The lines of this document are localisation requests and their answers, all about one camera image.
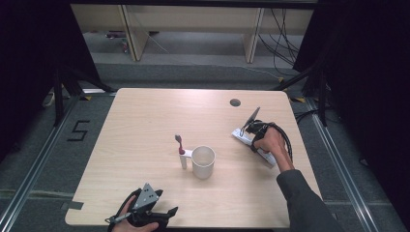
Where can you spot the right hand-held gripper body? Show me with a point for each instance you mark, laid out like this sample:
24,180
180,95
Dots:
256,127

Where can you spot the white toothpaste tube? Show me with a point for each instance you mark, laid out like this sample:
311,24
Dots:
267,157

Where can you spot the wooden shelf unit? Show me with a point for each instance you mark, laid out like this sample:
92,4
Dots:
193,19

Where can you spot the black metal stand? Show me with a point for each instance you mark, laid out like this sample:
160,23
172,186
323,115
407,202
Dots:
58,96
322,96

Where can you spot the person's left hand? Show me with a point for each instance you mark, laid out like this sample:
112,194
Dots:
129,227

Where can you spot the metal floor rail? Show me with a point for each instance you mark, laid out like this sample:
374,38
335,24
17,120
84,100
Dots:
341,167
35,167

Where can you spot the white cup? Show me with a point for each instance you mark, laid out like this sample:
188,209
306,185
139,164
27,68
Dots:
203,164

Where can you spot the red and white toothbrush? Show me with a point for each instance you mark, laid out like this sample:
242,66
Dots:
182,158

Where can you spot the black curtain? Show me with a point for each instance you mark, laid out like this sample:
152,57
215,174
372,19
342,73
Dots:
370,96
29,64

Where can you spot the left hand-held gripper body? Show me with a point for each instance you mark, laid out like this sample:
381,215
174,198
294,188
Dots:
145,198

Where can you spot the person's right hand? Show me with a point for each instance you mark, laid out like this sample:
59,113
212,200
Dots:
272,141

